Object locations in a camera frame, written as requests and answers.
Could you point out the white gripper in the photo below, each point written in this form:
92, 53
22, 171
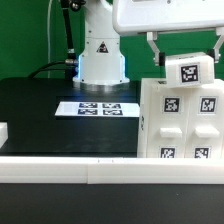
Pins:
131, 17

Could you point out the small white box part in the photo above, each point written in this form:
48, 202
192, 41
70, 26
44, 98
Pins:
190, 69

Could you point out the white cabinet door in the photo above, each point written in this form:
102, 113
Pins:
205, 131
167, 114

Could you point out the white cabinet body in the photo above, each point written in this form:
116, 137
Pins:
143, 117

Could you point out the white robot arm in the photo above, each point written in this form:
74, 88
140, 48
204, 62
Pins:
102, 64

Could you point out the white flat marker board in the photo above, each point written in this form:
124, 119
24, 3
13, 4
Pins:
97, 109

